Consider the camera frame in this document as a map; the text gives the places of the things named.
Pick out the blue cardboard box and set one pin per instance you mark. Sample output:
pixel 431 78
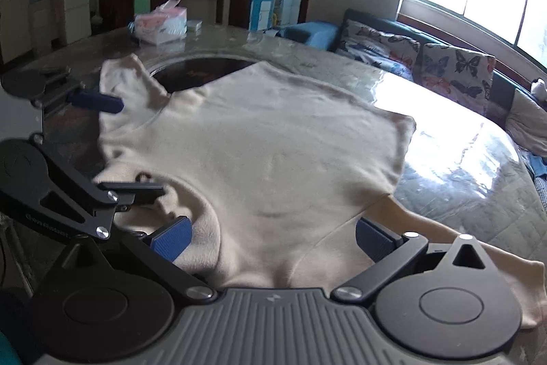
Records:
pixel 263 8

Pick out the water dispenser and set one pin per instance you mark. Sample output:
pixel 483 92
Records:
pixel 38 14

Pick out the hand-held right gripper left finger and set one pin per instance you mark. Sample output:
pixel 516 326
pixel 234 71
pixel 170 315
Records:
pixel 173 239

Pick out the grey cushion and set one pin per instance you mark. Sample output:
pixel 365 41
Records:
pixel 530 121

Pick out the black induction cooktop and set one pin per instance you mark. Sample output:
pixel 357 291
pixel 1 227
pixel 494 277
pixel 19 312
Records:
pixel 201 74

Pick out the pink white tissue pack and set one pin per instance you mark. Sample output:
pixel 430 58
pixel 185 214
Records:
pixel 164 25

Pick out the small white box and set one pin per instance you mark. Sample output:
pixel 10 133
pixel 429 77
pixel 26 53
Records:
pixel 194 26

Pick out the cream shirt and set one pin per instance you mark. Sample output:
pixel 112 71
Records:
pixel 277 159

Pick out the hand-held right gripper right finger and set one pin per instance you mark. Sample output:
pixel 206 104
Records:
pixel 376 241

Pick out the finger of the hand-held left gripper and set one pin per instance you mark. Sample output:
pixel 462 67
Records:
pixel 98 102
pixel 128 191

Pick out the panda plush toy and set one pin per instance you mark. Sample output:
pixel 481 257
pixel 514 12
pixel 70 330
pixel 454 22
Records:
pixel 539 87

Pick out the dark sofa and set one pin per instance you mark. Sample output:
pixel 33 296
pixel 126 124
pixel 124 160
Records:
pixel 500 85

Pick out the large butterfly print cushion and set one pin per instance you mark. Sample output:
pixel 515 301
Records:
pixel 457 74

